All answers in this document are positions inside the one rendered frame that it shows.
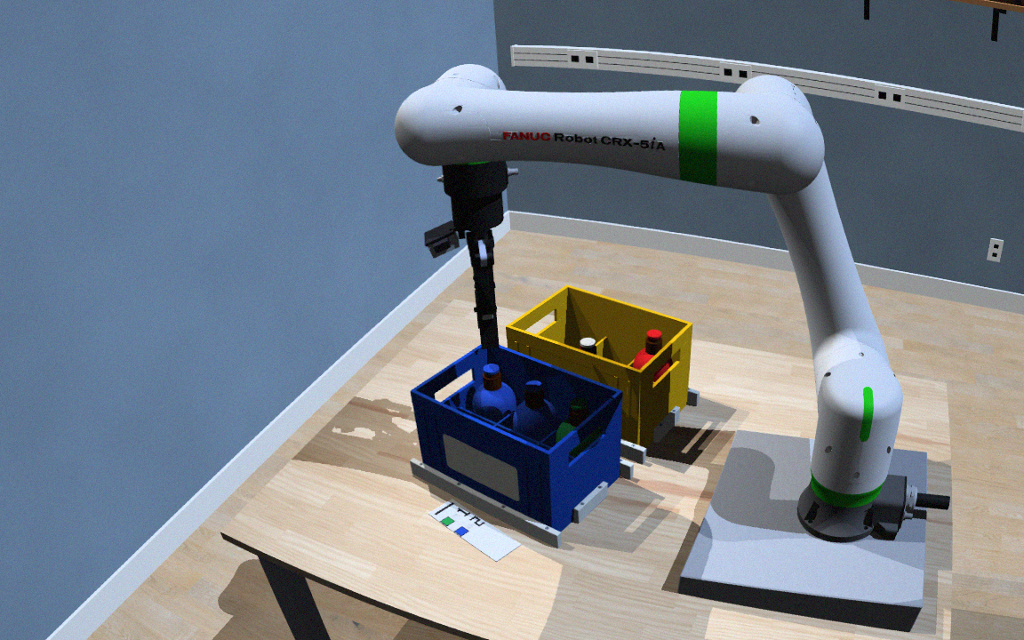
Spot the green bottle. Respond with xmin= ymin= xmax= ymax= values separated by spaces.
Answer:
xmin=556 ymin=398 xmax=602 ymax=457

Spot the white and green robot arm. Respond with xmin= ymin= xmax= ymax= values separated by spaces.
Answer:
xmin=395 ymin=63 xmax=950 ymax=543

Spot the yellow divided crate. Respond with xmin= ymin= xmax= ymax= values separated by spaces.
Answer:
xmin=506 ymin=285 xmax=688 ymax=447

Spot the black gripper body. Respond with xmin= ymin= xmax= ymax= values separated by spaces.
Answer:
xmin=451 ymin=191 xmax=504 ymax=254

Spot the white paper pick list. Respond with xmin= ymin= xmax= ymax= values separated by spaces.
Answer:
xmin=428 ymin=499 xmax=521 ymax=562

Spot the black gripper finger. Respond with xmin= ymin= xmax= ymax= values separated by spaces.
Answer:
xmin=467 ymin=236 xmax=500 ymax=349
xmin=466 ymin=230 xmax=492 ymax=329

